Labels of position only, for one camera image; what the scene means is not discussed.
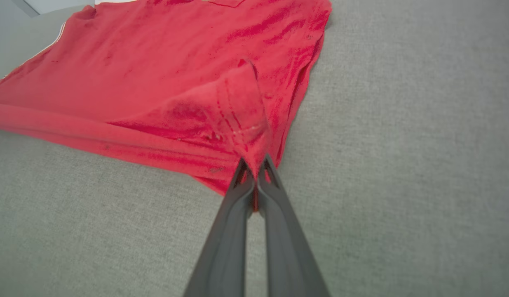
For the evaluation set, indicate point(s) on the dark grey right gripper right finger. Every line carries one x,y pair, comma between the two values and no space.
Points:
287,247

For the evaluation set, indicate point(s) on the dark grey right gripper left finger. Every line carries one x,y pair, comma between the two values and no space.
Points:
227,243

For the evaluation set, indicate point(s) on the red garment with white trim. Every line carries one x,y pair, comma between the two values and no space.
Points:
163,82

